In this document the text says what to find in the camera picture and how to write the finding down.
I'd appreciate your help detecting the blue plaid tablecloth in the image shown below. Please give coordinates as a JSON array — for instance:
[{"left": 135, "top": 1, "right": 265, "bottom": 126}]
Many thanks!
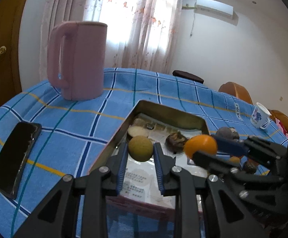
[{"left": 0, "top": 68, "right": 288, "bottom": 237}]

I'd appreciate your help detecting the white blue floral mug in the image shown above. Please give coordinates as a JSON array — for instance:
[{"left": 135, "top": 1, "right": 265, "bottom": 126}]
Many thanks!
[{"left": 250, "top": 102, "right": 272, "bottom": 130}]

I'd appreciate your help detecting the round purple fruit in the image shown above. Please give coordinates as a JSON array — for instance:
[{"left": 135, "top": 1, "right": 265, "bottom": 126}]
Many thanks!
[{"left": 216, "top": 127, "right": 240, "bottom": 140}]

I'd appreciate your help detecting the large orange mandarin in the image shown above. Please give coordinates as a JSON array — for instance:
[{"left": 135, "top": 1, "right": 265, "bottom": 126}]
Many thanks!
[{"left": 183, "top": 134, "right": 218, "bottom": 159}]

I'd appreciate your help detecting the floral sheer curtain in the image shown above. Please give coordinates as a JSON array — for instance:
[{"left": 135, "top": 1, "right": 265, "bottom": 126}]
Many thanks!
[{"left": 39, "top": 0, "right": 183, "bottom": 80}]

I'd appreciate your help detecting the black smartphone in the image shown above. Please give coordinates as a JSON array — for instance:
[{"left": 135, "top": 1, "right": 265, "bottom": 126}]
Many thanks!
[{"left": 0, "top": 122, "right": 42, "bottom": 199}]

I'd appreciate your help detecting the pink metal tin box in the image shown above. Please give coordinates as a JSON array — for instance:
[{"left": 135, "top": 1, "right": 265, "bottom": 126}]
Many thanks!
[{"left": 90, "top": 100, "right": 209, "bottom": 219}]

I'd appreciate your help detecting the dark brown chestnut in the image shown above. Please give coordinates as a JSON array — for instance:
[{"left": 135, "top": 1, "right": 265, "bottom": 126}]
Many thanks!
[{"left": 165, "top": 131, "right": 188, "bottom": 154}]

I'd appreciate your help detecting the orange wooden chair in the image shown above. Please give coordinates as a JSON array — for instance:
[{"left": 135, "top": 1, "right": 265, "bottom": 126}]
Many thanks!
[{"left": 218, "top": 82, "right": 253, "bottom": 104}]

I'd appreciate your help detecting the brown wooden door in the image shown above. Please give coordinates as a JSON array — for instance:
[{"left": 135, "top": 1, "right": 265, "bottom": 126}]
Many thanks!
[{"left": 0, "top": 0, "right": 34, "bottom": 119}]

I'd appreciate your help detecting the pink electric kettle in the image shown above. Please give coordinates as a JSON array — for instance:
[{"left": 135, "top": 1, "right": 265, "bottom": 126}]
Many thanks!
[{"left": 47, "top": 21, "right": 107, "bottom": 101}]

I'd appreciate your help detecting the brass door knob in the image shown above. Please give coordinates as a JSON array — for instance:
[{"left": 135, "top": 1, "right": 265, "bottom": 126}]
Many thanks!
[{"left": 0, "top": 46, "right": 7, "bottom": 55}]

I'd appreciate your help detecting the white air conditioner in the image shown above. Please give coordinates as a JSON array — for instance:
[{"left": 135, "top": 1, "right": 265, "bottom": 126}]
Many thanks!
[{"left": 182, "top": 0, "right": 234, "bottom": 19}]

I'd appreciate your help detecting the dark round stool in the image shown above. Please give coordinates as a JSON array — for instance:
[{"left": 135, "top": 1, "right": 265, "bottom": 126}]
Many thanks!
[{"left": 172, "top": 70, "right": 204, "bottom": 84}]

